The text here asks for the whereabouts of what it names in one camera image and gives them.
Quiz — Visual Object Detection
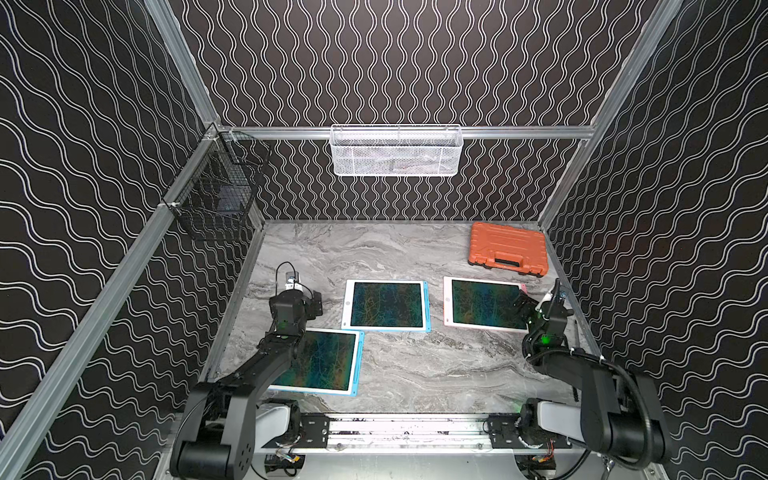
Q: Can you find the blue tablet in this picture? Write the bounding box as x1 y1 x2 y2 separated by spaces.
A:
341 280 426 333
268 329 365 396

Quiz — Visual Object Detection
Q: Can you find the pink writing tablet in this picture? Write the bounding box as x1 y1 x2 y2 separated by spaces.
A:
443 277 538 331

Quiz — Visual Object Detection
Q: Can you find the blue stylus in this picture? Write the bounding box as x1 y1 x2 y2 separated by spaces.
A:
422 281 432 333

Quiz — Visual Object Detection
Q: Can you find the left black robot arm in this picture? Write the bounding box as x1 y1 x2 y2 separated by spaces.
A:
169 287 323 479

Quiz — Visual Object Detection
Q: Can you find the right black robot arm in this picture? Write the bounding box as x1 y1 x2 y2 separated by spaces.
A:
515 294 672 470

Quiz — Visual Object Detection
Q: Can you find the orange plastic tool case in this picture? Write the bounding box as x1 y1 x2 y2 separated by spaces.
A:
467 222 549 278

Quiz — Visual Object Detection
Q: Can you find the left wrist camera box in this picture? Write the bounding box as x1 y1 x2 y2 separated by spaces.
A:
284 270 302 291

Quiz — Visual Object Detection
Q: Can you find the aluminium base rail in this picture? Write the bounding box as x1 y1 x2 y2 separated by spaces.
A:
283 413 573 454

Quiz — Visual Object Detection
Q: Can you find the black wire basket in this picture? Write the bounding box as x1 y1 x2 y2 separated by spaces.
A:
170 129 275 242

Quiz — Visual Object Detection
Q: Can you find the white wire basket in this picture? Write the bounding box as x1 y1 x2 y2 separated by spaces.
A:
329 124 464 177

